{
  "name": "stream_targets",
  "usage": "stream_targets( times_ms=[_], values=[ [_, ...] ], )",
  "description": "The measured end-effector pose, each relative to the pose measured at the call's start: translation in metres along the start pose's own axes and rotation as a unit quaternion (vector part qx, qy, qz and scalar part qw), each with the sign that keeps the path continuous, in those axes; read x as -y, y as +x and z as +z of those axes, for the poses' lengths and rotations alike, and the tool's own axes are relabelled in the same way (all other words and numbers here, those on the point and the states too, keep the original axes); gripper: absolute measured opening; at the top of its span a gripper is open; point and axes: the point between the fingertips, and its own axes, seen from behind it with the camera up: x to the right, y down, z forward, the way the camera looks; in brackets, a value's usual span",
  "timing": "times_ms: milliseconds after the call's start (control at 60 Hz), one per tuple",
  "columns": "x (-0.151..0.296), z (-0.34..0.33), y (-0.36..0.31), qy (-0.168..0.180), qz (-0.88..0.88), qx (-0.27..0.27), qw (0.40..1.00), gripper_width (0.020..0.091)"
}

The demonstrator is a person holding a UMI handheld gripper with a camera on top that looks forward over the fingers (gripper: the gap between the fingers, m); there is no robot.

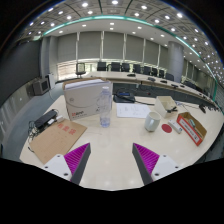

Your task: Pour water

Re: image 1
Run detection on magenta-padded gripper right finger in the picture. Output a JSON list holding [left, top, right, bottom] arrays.
[[131, 142, 183, 186]]

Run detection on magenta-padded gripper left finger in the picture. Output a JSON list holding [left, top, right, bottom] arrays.
[[42, 142, 92, 186]]

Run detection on clear plastic water bottle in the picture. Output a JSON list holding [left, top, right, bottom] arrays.
[[99, 85, 113, 129]]

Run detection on flat round red coaster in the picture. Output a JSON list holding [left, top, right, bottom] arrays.
[[161, 123, 173, 134]]

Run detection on white ceramic cup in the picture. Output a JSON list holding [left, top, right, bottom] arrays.
[[143, 111, 162, 133]]

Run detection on black rectangular device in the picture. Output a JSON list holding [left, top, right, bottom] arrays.
[[34, 109, 58, 130]]

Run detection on white printed paper sheet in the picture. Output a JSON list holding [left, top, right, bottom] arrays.
[[115, 102, 152, 120]]

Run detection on brown cardboard box red side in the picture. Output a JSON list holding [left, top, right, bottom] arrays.
[[176, 111, 208, 147]]

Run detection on white open cardboard box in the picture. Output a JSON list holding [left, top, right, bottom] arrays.
[[153, 95, 179, 119]]

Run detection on black binder clip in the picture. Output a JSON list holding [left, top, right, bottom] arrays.
[[167, 105, 179, 114]]

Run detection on grey green board eraser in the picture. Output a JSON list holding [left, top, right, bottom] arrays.
[[187, 118, 198, 131]]

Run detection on white paper carton box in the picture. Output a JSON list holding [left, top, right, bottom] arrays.
[[62, 77, 114, 122]]

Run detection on grey box television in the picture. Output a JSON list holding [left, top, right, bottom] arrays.
[[32, 77, 52, 97]]

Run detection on long curved conference desk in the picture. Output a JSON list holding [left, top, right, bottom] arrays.
[[59, 70, 218, 104]]

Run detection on row of black chairs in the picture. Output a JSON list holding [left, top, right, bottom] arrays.
[[96, 61, 176, 82]]

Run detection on group of ceiling lights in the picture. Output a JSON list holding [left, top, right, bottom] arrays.
[[19, 0, 224, 78]]

